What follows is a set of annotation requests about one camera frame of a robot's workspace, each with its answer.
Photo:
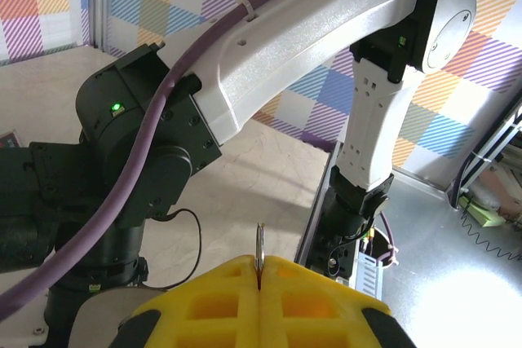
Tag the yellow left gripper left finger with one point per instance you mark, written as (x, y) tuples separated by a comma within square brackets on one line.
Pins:
[(204, 307)]

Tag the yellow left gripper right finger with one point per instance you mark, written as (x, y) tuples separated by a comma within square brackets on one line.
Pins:
[(318, 307)]

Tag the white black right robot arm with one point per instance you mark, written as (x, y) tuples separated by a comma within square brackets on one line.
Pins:
[(306, 38)]

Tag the green box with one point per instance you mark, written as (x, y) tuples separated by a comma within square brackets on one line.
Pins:
[(485, 213)]

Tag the aluminium corner post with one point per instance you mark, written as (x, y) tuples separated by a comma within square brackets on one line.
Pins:
[(98, 1)]

